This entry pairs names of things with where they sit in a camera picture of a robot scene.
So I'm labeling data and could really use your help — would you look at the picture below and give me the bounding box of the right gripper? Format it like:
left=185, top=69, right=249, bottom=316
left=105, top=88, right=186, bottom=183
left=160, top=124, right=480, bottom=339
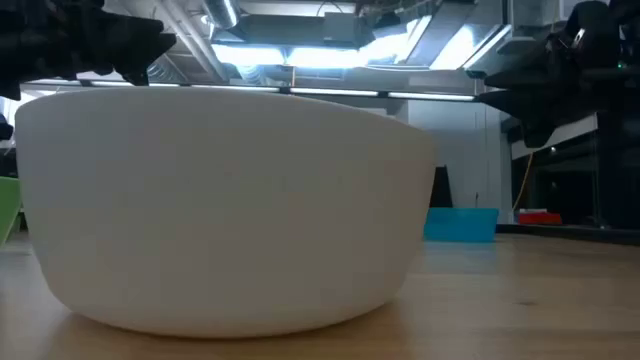
left=476, top=0, right=624, bottom=150

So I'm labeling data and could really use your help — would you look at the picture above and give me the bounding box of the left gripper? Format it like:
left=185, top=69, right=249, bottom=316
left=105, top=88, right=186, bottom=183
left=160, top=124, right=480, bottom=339
left=0, top=0, right=178, bottom=101

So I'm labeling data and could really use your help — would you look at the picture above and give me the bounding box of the green bowl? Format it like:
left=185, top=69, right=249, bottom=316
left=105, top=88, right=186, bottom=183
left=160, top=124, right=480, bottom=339
left=0, top=176, right=23, bottom=247

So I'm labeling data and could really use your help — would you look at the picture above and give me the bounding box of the red storage bin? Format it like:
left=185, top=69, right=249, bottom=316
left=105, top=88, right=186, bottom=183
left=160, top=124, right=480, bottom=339
left=517, top=209, right=563, bottom=226

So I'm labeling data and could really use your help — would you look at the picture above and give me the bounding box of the blue bowl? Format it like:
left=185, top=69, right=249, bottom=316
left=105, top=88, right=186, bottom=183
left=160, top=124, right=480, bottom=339
left=423, top=207, right=500, bottom=244

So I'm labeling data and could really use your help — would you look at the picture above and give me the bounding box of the grey ceiling ventilation unit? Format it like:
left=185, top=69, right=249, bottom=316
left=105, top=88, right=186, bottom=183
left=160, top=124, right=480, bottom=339
left=227, top=11, right=377, bottom=50

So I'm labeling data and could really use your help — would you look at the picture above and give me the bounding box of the large white bowl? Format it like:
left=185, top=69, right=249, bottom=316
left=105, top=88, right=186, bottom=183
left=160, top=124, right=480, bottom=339
left=14, top=85, right=437, bottom=339

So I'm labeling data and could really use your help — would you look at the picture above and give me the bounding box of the long ceiling light bar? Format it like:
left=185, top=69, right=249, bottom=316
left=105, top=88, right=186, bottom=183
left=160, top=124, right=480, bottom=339
left=22, top=78, right=477, bottom=103

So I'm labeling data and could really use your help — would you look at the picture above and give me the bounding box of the yellow cable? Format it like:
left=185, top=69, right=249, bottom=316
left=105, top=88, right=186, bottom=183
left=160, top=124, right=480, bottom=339
left=511, top=152, right=535, bottom=211

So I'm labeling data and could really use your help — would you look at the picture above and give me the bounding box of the round silver ceiling duct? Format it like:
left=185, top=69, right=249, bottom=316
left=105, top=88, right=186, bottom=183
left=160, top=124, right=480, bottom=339
left=201, top=0, right=242, bottom=30

